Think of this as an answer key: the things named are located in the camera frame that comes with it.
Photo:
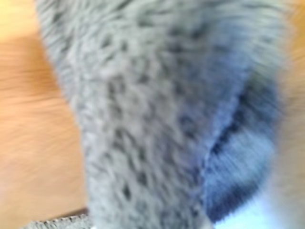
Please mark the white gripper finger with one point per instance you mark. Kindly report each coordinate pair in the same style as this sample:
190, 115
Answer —
288, 181

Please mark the grey terry cloth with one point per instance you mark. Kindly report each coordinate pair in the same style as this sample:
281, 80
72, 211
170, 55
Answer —
147, 114

